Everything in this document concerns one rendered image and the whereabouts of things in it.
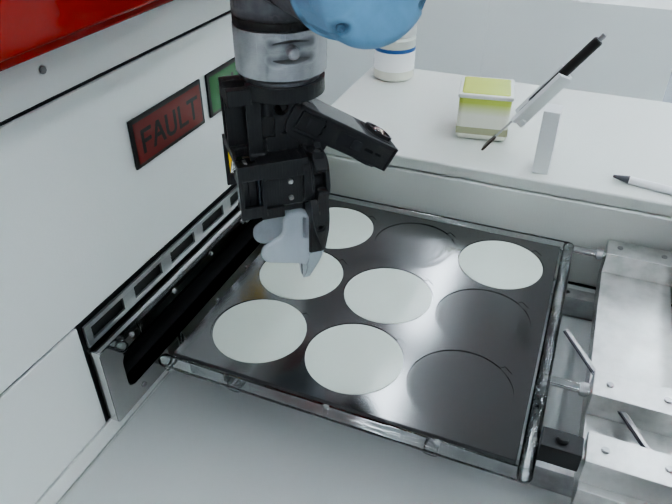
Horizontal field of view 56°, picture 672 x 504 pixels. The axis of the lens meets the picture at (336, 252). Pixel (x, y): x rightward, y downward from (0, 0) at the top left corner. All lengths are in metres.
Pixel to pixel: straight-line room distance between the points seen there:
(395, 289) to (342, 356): 0.12
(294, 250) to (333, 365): 0.12
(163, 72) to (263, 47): 0.16
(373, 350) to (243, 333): 0.14
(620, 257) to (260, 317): 0.44
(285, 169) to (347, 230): 0.30
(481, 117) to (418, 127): 0.10
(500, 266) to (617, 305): 0.14
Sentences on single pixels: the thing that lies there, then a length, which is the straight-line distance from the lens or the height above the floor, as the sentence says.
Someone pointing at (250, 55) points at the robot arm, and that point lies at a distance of 0.51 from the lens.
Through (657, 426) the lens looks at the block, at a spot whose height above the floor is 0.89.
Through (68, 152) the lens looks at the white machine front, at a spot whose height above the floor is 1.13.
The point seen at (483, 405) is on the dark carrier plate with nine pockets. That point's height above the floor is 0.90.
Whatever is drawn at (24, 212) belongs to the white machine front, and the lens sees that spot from 0.54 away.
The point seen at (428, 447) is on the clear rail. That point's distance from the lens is 0.58.
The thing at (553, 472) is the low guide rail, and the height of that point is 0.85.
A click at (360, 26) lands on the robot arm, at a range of 0.39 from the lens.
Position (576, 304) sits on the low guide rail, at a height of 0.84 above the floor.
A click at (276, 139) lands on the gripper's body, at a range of 0.55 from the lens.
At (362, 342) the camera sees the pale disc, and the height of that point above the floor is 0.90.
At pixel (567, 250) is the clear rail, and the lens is 0.84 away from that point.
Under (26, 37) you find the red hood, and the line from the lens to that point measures 0.45.
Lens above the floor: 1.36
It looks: 35 degrees down
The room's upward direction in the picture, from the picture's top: straight up
